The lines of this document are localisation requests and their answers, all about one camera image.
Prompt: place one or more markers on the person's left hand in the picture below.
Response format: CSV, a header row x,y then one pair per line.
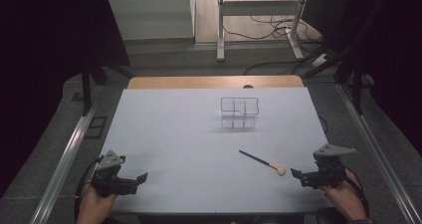
x,y
94,207

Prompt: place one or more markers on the clear acrylic organizer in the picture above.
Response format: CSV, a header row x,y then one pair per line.
x,y
239,116

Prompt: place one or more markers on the dark round table grommet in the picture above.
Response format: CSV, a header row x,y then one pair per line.
x,y
248,86

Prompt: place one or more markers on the black metal stand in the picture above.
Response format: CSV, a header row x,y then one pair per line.
x,y
87,88
357,91

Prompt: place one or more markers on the person's right hand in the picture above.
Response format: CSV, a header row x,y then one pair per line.
x,y
348,199

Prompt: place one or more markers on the aluminium rail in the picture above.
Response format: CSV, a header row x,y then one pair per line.
x,y
68,157
375,141

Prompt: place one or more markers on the wooden table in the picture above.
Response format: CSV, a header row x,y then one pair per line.
x,y
212,82

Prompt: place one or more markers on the white cabinet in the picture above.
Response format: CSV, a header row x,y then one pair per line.
x,y
149,15

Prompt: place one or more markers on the white metal desk frame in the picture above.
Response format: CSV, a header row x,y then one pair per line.
x,y
258,7

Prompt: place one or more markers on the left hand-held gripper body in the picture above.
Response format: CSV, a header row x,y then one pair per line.
x,y
107,179

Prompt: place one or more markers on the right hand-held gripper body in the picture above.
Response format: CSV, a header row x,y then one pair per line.
x,y
328,176

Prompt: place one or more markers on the white power strip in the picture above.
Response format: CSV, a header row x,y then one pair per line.
x,y
319,60

